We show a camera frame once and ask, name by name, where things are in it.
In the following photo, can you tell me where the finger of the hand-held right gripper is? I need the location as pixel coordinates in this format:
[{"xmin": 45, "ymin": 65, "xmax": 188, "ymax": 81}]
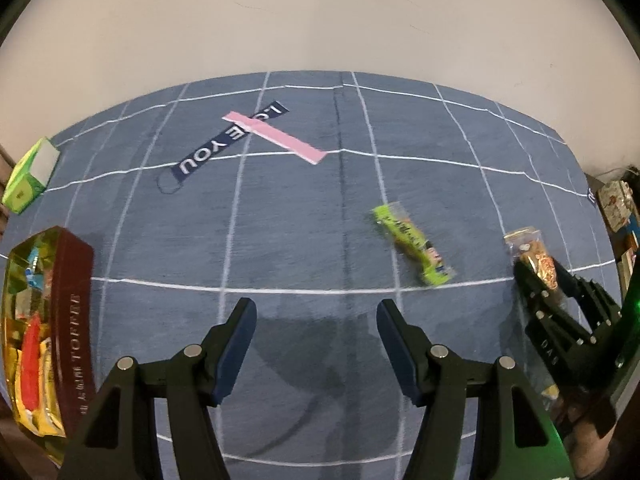
[
  {"xmin": 514, "ymin": 260, "xmax": 596, "ymax": 350},
  {"xmin": 555, "ymin": 261, "xmax": 623, "ymax": 333}
]

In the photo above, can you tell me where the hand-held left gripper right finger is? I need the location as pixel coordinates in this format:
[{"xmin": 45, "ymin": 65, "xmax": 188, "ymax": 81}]
[{"xmin": 376, "ymin": 299, "xmax": 573, "ymax": 480}]

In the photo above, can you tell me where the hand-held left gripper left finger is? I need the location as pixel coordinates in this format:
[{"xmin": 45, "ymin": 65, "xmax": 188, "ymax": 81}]
[{"xmin": 59, "ymin": 297, "xmax": 258, "ymax": 480}]

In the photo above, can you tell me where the clear mixed nut packet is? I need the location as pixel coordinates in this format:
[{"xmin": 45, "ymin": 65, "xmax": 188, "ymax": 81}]
[{"xmin": 502, "ymin": 227, "xmax": 560, "ymax": 293}]

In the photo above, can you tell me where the green small snack packet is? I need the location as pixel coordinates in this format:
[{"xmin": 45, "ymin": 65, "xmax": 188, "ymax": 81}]
[{"xmin": 371, "ymin": 202, "xmax": 457, "ymax": 288}]

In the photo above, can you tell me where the gold tin box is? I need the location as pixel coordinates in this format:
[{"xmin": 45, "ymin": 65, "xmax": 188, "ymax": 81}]
[{"xmin": 0, "ymin": 226, "xmax": 96, "ymax": 466}]

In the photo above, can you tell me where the yellow snack packet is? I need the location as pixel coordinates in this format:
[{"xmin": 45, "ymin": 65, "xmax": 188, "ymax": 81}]
[{"xmin": 37, "ymin": 337, "xmax": 66, "ymax": 436}]

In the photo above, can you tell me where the red snack packet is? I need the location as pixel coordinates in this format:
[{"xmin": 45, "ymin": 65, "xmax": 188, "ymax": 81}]
[{"xmin": 20, "ymin": 312, "xmax": 43, "ymax": 411}]

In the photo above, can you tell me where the blue candy wrapper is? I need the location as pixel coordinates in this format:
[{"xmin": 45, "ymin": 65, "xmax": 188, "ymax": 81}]
[{"xmin": 26, "ymin": 252, "xmax": 48, "ymax": 291}]

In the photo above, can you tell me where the cluttered shelf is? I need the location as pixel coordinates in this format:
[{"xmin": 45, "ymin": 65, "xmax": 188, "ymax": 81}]
[{"xmin": 585, "ymin": 165, "xmax": 640, "ymax": 301}]

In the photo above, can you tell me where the blue checked cloth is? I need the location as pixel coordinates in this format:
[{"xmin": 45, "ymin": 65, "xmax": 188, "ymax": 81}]
[{"xmin": 0, "ymin": 71, "xmax": 618, "ymax": 468}]

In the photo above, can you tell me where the green tissue pack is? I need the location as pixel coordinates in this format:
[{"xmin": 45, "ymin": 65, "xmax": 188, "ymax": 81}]
[{"xmin": 1, "ymin": 136, "xmax": 62, "ymax": 217}]

